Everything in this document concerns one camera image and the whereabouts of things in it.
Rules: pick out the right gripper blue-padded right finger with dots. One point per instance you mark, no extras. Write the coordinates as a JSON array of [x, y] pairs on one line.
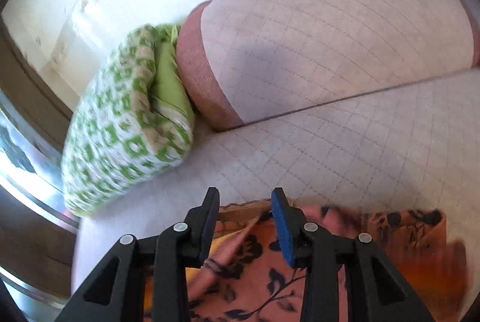
[[343, 275]]

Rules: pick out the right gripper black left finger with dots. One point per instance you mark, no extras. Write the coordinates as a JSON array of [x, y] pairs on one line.
[[115, 289]]

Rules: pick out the orange black floral blouse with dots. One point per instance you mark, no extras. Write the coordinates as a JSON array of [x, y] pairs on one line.
[[246, 278]]

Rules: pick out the stained glass wooden door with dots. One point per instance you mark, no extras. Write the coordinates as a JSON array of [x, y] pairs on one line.
[[38, 233]]

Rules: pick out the green white checkered pillow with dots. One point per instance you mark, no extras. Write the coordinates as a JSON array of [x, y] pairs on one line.
[[133, 121]]

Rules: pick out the pink quilted bolster cushion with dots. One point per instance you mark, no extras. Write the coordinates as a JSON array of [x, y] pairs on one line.
[[243, 61]]

